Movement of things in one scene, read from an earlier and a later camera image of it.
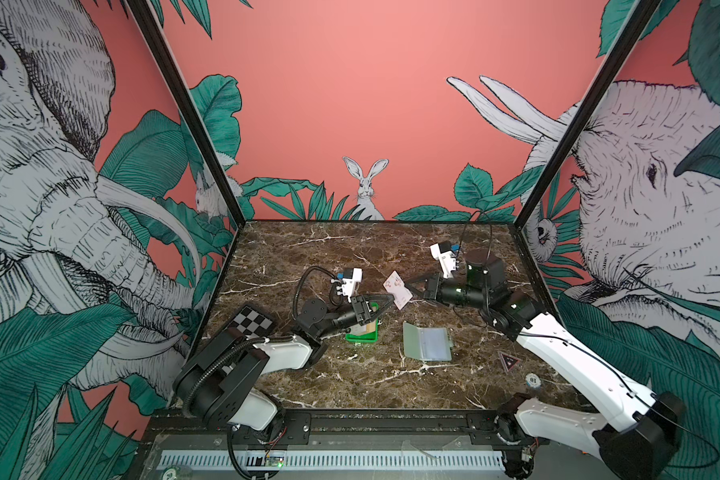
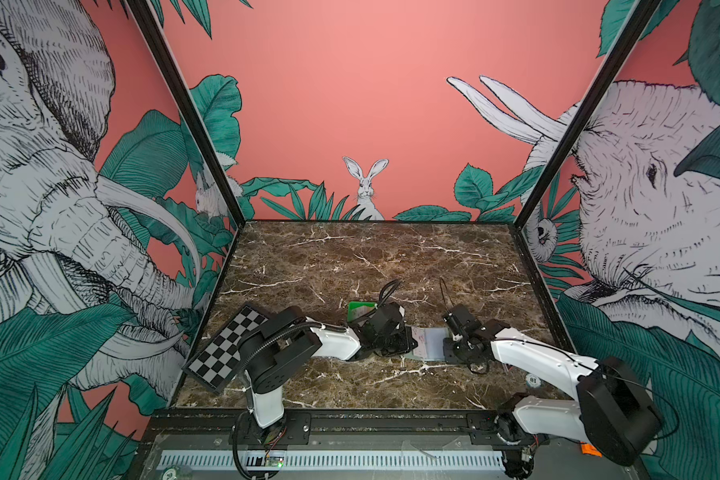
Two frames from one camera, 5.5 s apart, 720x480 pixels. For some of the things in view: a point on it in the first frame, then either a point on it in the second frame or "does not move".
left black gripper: (364, 314) -> (405, 333)
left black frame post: (145, 13) does not move
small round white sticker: (533, 380) does not move
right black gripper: (438, 287) -> (449, 355)
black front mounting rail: (339, 428) does not move
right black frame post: (639, 16) does not move
